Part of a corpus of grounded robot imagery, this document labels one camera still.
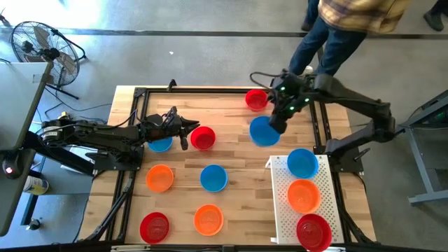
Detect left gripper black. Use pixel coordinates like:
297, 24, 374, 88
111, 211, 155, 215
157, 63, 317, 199
141, 106, 201, 152

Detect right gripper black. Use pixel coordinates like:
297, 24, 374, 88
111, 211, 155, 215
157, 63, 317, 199
268, 71, 314, 134

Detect red plastic mini bowl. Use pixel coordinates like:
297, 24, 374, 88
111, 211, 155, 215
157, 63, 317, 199
244, 88, 270, 112
139, 211, 170, 245
295, 213, 333, 252
190, 125, 217, 152

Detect blue plastic mini bowl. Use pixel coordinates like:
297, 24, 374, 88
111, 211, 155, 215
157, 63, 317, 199
286, 148, 320, 180
248, 115, 281, 148
147, 136, 174, 153
199, 164, 229, 193

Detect orange plastic mini bowl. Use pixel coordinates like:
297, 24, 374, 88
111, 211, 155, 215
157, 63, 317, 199
145, 164, 175, 193
193, 204, 225, 237
287, 178, 322, 215

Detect white perforated metal rack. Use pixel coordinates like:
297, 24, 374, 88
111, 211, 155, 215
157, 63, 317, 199
265, 154, 346, 245

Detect white paper sheet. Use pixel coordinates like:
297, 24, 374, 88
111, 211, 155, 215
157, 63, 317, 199
68, 143, 101, 174

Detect person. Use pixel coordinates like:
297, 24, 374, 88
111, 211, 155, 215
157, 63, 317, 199
300, 0, 321, 33
422, 0, 448, 32
287, 0, 412, 78

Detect grey metal stand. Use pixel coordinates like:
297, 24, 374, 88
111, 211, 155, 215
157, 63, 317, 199
395, 89, 448, 207

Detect black floor fan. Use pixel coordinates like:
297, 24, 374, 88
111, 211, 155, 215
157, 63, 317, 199
9, 20, 88, 101

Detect white labelled canister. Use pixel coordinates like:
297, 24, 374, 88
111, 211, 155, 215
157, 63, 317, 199
22, 174, 50, 196

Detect grey workstation desk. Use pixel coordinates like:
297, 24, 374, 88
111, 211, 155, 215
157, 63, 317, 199
0, 61, 54, 237

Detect black device with red light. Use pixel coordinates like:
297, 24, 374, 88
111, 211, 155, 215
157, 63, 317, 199
1, 148, 36, 180

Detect black aluminium table frame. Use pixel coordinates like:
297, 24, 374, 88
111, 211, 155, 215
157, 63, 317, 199
78, 78, 377, 246

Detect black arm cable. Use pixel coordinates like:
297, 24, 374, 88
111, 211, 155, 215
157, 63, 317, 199
249, 71, 281, 90

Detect black floor cable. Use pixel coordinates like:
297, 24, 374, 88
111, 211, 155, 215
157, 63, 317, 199
34, 85, 113, 123

